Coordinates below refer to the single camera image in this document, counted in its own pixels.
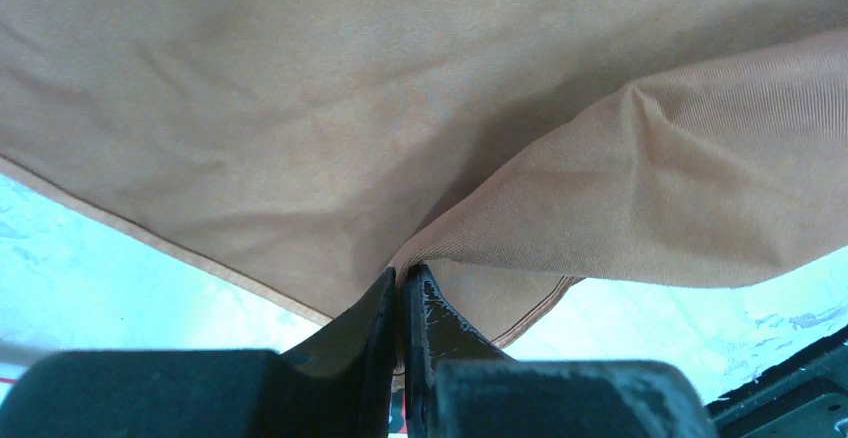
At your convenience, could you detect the orange cloth napkin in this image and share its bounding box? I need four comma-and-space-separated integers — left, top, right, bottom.
1, 0, 847, 345

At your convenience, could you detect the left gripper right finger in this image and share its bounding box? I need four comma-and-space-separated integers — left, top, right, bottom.
402, 265, 716, 438

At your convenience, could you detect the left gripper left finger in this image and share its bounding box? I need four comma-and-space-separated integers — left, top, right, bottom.
1, 269, 395, 437

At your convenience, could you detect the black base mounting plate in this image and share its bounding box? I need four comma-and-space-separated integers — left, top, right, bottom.
706, 328, 847, 438

